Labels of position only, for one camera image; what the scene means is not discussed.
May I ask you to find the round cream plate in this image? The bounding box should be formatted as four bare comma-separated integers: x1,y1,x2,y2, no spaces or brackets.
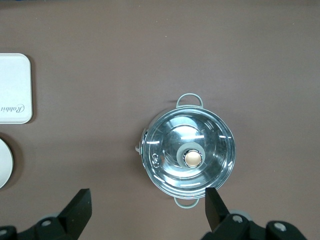
0,136,14,190

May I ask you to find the cream rabbit print tray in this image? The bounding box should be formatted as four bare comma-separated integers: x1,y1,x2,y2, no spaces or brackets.
0,53,33,125

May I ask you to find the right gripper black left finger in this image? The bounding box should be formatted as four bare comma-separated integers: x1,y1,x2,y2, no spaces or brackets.
18,188,93,240

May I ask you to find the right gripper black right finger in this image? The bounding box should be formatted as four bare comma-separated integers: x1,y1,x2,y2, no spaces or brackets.
199,186,266,240

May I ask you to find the glass pot lid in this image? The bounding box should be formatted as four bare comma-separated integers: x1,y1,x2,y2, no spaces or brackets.
141,107,236,198

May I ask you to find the steel pot with handles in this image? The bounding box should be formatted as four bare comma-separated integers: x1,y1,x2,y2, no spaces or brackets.
134,93,237,210

